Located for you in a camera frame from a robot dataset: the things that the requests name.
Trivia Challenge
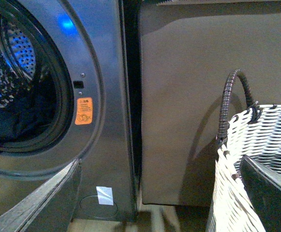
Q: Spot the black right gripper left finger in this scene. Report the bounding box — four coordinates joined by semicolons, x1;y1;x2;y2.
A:
0;159;82;232

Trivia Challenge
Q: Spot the dark grey washing machine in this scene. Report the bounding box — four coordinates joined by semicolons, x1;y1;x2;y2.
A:
0;0;137;221

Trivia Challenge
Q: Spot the dark blue garment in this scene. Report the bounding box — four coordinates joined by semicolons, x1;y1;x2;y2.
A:
0;72;58;146

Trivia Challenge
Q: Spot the orange warning sticker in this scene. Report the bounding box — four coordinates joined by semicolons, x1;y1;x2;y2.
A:
75;97;93;125

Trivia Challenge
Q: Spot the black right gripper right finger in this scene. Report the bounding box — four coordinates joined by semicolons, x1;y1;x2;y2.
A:
240;155;281;232

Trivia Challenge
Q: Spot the dark wrapped basket handle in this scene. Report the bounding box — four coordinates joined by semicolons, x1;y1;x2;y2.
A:
216;69;262;145

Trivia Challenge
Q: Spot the white woven laundry basket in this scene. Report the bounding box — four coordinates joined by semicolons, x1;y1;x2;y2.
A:
206;105;281;232

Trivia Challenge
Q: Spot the silver tape patch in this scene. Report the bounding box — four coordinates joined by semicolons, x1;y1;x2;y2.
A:
96;186;114;206

